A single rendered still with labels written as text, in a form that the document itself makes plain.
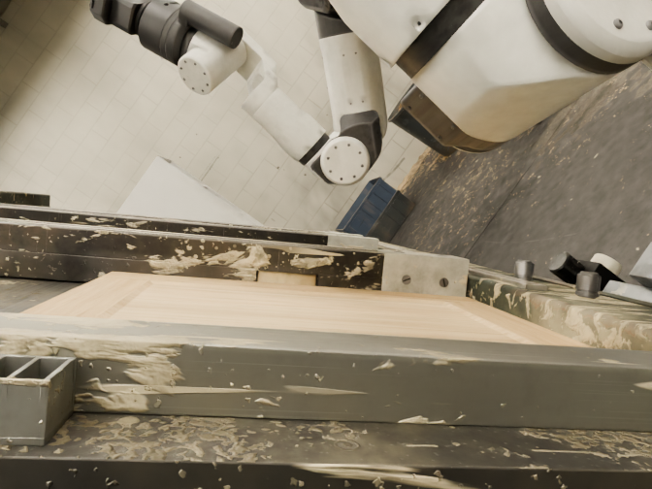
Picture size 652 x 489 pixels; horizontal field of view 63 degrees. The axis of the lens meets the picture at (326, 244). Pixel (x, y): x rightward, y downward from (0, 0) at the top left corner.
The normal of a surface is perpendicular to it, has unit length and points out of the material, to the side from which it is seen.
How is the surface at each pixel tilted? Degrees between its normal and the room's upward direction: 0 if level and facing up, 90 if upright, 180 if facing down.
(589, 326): 30
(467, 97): 102
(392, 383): 90
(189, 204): 90
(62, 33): 90
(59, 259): 90
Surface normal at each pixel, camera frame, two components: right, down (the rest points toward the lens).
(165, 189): 0.12, 0.10
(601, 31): -0.05, 0.44
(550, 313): -0.99, -0.08
